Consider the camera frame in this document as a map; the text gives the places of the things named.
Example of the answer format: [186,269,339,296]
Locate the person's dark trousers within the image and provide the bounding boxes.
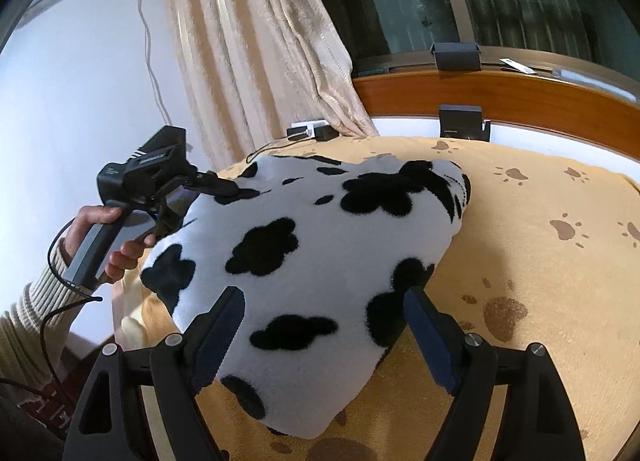
[0,381,66,461]

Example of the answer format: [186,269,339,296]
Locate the wooden headboard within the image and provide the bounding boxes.
[352,66,640,162]

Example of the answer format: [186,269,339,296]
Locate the black power adapter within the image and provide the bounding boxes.
[286,118,338,142]

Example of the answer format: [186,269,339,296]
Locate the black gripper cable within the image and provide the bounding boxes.
[0,218,104,392]

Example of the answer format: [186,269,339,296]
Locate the thin black cable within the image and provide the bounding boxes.
[245,137,296,165]

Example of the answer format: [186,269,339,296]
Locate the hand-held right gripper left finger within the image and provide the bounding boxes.
[60,285,246,461]

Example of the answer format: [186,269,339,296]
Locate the white wall cable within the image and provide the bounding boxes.
[134,0,173,128]

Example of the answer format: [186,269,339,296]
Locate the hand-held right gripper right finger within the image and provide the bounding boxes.
[404,286,586,461]

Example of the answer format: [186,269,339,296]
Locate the beige curtain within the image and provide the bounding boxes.
[162,0,381,172]

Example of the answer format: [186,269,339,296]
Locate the person's left forearm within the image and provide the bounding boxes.
[0,236,101,384]

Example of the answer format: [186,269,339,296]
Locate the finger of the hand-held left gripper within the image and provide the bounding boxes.
[185,168,242,196]
[149,188,198,242]

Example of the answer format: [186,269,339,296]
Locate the dark grey box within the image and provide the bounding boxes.
[431,42,482,73]
[438,104,492,143]

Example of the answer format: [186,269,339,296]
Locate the person's left hand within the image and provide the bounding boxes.
[59,205,151,284]

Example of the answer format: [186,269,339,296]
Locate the yellow paw print blanket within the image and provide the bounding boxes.
[112,134,640,461]

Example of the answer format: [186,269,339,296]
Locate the white paper tag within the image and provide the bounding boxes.
[500,58,539,76]

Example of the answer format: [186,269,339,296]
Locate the window with grey frame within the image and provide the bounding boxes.
[290,0,640,107]

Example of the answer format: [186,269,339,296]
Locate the cow print fleece garment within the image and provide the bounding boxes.
[140,154,472,441]

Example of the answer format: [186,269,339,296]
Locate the red patterned rug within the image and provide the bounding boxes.
[17,376,78,437]

